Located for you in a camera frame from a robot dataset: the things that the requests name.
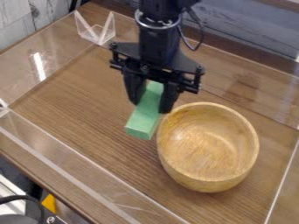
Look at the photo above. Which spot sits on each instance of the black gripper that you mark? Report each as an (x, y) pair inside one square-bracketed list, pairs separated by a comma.
[(154, 59)]

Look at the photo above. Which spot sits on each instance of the green rectangular block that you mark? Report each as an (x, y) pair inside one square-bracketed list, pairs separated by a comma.
[(145, 118)]

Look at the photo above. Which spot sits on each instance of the brown wooden bowl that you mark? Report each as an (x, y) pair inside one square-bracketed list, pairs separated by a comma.
[(207, 146)]

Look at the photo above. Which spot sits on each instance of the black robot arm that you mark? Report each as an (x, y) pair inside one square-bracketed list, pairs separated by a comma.
[(165, 9)]

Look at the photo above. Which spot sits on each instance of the yellow black device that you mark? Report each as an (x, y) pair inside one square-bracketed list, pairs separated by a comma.
[(52, 213)]

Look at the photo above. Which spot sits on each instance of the clear acrylic corner bracket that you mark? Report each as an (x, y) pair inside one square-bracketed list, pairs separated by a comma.
[(95, 33)]

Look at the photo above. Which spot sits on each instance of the clear acrylic back wall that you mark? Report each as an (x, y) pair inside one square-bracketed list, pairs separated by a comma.
[(254, 86)]

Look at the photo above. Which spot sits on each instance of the clear acrylic wall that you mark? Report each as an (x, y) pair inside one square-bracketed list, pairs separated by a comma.
[(103, 198), (254, 86)]

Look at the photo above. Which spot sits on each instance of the clear acrylic front wall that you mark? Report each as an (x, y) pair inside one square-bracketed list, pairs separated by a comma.
[(103, 198)]

